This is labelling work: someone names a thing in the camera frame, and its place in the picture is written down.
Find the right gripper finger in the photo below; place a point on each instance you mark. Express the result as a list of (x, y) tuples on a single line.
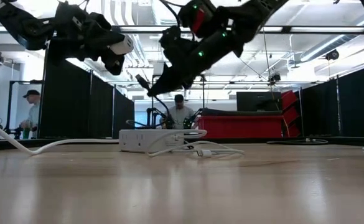
[(166, 84), (189, 84)]

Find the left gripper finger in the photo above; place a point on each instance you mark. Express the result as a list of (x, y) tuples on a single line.
[(102, 39), (114, 63)]

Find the white USB wall charger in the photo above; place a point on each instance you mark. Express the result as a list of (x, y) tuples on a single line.
[(124, 46)]

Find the white square power strip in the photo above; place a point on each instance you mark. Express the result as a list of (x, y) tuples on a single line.
[(138, 141)]

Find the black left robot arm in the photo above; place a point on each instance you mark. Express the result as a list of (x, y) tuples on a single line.
[(13, 21)]

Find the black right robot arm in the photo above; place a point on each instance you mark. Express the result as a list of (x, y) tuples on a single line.
[(256, 15)]

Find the person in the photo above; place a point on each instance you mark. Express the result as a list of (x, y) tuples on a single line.
[(34, 115), (179, 115)]

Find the black divider panel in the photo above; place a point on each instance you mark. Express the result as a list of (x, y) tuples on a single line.
[(69, 102), (356, 105)]

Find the red storage bin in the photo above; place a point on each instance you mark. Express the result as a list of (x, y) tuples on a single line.
[(240, 127)]

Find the black monitor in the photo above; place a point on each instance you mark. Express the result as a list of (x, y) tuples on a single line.
[(256, 101)]

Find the black overhead crossbar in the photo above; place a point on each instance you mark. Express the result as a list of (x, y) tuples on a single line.
[(286, 29)]

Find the red bin shelf rack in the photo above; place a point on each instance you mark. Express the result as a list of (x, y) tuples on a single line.
[(289, 99)]

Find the green cup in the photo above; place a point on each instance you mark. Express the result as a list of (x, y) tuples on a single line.
[(26, 133)]

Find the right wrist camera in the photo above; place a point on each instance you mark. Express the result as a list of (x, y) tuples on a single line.
[(172, 43)]

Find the small black hanging camera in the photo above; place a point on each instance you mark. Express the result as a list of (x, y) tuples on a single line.
[(274, 77)]

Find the black aluminium table frame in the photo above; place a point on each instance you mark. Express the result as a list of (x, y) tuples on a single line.
[(349, 140)]

